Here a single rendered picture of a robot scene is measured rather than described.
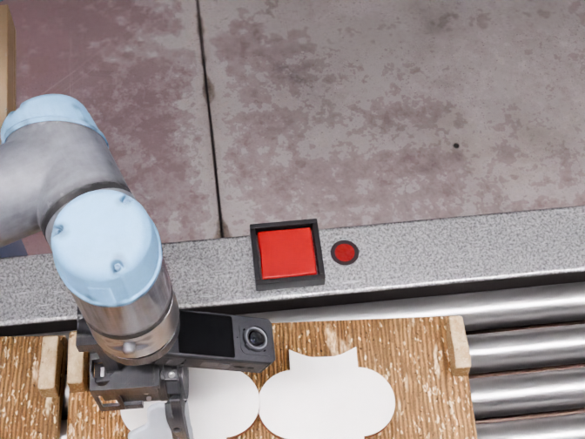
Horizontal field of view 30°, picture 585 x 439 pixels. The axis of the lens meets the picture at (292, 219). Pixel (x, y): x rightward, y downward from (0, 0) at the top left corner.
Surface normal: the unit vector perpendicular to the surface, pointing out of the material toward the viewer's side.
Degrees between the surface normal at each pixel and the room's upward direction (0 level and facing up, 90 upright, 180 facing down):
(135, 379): 4
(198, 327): 26
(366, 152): 1
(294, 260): 0
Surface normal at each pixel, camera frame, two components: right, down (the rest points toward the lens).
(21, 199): 0.32, 0.20
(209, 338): 0.45, -0.47
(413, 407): 0.02, -0.50
